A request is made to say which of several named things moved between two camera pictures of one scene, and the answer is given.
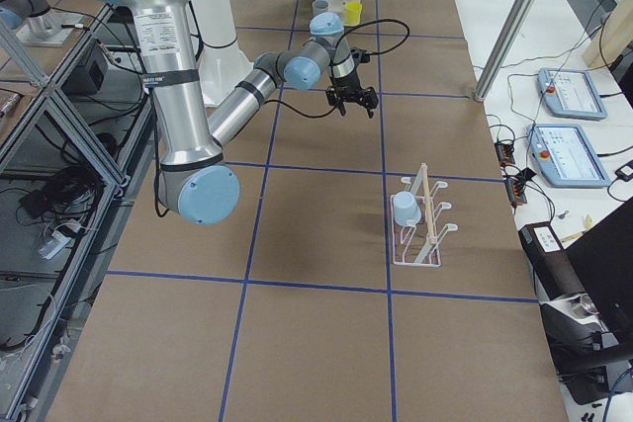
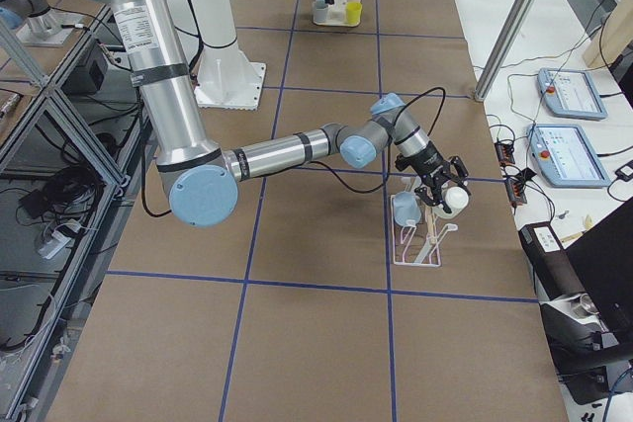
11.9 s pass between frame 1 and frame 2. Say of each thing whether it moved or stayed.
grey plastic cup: stayed
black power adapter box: stayed
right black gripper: moved
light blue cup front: stayed
